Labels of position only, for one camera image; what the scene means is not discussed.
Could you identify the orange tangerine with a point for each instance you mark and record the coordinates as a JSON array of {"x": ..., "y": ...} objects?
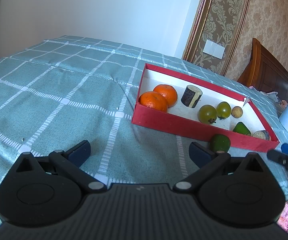
[
  {"x": 154, "y": 100},
  {"x": 168, "y": 92}
]

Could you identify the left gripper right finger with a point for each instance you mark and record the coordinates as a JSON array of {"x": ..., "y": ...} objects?
[{"x": 209, "y": 164}]

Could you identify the green round tomato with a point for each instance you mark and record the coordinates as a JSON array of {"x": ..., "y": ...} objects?
[
  {"x": 207, "y": 114},
  {"x": 223, "y": 110}
]

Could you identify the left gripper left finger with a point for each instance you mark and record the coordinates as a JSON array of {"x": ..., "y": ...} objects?
[{"x": 68, "y": 164}]

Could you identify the dark sugarcane piece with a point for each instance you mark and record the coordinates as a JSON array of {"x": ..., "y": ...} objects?
[
  {"x": 191, "y": 96},
  {"x": 262, "y": 134}
]

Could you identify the wooden headboard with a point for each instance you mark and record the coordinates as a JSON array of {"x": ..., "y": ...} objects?
[{"x": 264, "y": 72}]

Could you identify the white wall switch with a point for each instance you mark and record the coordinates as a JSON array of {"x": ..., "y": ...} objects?
[{"x": 213, "y": 49}]

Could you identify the green cucumber piece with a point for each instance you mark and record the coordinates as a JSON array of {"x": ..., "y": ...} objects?
[
  {"x": 241, "y": 128},
  {"x": 219, "y": 143}
]

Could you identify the green plaid bed sheet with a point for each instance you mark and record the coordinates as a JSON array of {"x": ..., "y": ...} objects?
[{"x": 62, "y": 91}]

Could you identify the red shallow cardboard box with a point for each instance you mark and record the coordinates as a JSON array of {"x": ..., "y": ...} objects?
[{"x": 184, "y": 105}]

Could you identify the gold ornate wall frame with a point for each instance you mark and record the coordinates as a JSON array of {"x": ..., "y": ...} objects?
[{"x": 219, "y": 21}]

